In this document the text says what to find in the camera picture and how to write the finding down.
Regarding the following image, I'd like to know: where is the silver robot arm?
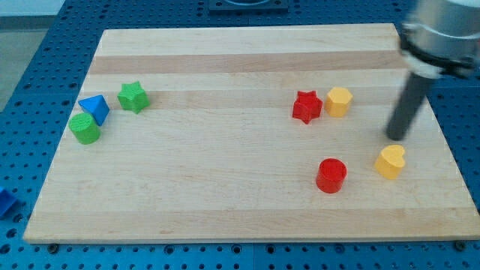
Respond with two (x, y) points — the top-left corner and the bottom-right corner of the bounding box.
(400, 0), (479, 80)

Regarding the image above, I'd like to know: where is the red star block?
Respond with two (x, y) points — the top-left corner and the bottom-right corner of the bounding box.
(292, 91), (323, 125)

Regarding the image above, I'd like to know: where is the green star block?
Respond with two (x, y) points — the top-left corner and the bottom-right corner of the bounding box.
(117, 81), (150, 114)

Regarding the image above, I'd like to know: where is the wooden board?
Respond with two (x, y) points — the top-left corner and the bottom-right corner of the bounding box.
(24, 23), (479, 244)

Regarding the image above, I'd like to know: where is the red cylinder block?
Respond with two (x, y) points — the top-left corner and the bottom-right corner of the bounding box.
(316, 158), (347, 194)

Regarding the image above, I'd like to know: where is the yellow hexagon block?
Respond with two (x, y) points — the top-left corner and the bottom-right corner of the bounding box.
(325, 87), (353, 118)

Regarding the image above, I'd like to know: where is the blue triangle block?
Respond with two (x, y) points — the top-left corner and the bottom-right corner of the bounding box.
(79, 94), (110, 126)

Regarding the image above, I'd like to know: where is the yellow heart block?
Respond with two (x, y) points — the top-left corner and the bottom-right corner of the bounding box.
(374, 145), (406, 180)

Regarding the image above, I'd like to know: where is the green cylinder block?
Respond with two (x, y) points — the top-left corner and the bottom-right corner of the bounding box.
(67, 112), (101, 145)

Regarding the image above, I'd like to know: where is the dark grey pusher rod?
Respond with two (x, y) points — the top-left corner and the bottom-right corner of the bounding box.
(385, 73), (435, 141)

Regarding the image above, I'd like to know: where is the blue block at edge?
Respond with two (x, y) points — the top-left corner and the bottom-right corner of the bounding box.
(0, 187), (17, 216)

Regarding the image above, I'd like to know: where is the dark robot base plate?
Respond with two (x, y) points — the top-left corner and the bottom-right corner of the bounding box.
(207, 0), (290, 13)

